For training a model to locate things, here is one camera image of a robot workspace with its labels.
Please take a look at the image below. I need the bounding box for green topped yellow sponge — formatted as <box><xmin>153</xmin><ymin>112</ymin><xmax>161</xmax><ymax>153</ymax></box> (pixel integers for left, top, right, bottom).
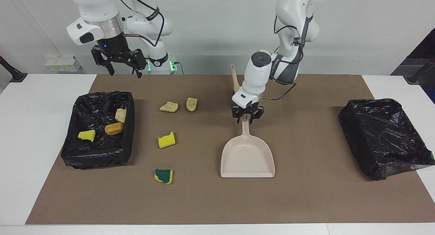
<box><xmin>155</xmin><ymin>169</ymin><xmax>173</xmax><ymax>184</ymax></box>

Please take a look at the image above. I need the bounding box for pale pointed chip piece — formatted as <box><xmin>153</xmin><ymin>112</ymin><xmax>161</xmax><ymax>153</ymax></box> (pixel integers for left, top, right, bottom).
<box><xmin>160</xmin><ymin>101</ymin><xmax>178</xmax><ymax>113</ymax></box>

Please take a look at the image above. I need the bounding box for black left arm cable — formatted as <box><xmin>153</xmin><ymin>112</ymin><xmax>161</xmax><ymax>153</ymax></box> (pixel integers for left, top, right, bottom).
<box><xmin>258</xmin><ymin>11</ymin><xmax>308</xmax><ymax>101</ymax></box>

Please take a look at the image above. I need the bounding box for black stand leg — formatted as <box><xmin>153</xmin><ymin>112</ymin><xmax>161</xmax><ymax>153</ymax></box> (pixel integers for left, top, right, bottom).
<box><xmin>0</xmin><ymin>55</ymin><xmax>28</xmax><ymax>83</ymax></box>
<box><xmin>404</xmin><ymin>57</ymin><xmax>435</xmax><ymax>84</ymax></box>

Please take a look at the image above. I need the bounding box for black bag lined bin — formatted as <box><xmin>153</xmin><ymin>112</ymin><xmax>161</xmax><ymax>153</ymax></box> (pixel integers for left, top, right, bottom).
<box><xmin>61</xmin><ymin>91</ymin><xmax>135</xmax><ymax>169</ymax></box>
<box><xmin>339</xmin><ymin>98</ymin><xmax>435</xmax><ymax>181</ymax></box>

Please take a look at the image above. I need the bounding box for large brown table mat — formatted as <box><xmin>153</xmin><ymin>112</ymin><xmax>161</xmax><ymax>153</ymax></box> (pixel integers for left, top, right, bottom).
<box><xmin>25</xmin><ymin>74</ymin><xmax>435</xmax><ymax>225</ymax></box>

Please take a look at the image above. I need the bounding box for brown bread shaped sponge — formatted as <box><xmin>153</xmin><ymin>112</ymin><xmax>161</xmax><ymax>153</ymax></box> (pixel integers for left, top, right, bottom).
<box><xmin>105</xmin><ymin>122</ymin><xmax>124</xmax><ymax>136</ymax></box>

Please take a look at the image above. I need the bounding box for beige plastic dustpan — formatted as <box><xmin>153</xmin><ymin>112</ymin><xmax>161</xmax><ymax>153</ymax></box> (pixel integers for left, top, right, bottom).
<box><xmin>221</xmin><ymin>118</ymin><xmax>275</xmax><ymax>178</ymax></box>

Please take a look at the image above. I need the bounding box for white wall socket box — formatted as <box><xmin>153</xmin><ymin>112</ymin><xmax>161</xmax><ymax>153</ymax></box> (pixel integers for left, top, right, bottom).
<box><xmin>45</xmin><ymin>56</ymin><xmax>81</xmax><ymax>72</ymax></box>

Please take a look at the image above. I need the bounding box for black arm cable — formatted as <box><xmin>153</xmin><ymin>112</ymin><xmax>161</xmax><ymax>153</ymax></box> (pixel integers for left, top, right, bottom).
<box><xmin>117</xmin><ymin>0</ymin><xmax>166</xmax><ymax>48</ymax></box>
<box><xmin>258</xmin><ymin>11</ymin><xmax>308</xmax><ymax>101</ymax></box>

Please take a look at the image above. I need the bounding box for beige hand brush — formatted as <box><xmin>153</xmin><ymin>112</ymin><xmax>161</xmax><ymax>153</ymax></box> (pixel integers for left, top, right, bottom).
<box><xmin>230</xmin><ymin>64</ymin><xmax>240</xmax><ymax>94</ymax></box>

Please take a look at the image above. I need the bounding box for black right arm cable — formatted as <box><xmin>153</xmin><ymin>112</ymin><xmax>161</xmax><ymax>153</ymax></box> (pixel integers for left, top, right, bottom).
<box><xmin>117</xmin><ymin>0</ymin><xmax>166</xmax><ymax>48</ymax></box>

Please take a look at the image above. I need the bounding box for yellow sponge piece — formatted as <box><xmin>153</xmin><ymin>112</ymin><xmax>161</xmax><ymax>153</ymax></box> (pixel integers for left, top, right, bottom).
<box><xmin>78</xmin><ymin>129</ymin><xmax>96</xmax><ymax>142</ymax></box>
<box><xmin>158</xmin><ymin>132</ymin><xmax>176</xmax><ymax>149</ymax></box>

